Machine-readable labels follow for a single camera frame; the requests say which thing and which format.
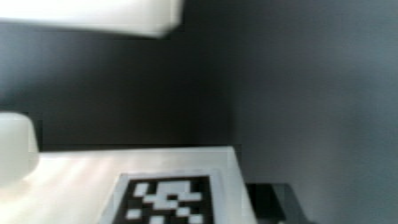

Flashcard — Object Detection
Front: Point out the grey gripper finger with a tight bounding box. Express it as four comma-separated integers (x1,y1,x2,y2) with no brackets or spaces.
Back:
246,183,312,224

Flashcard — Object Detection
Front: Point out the white front drawer tray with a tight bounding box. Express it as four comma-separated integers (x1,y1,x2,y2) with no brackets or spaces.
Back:
0,112,257,224

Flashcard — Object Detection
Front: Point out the white drawer cabinet box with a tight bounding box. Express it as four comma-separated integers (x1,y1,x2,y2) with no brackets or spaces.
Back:
0,0,184,38

